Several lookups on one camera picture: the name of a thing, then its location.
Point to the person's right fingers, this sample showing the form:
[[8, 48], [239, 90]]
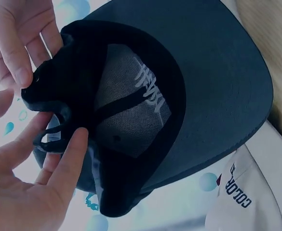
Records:
[[15, 57]]

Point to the person's left hand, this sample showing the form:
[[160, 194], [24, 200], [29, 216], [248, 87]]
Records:
[[15, 199]]

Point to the black baseball cap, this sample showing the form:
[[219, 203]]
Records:
[[203, 84]]

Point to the beige lettered baseball cap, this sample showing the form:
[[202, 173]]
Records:
[[259, 187]]

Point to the person's right hand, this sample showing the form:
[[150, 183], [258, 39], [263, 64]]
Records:
[[8, 31]]

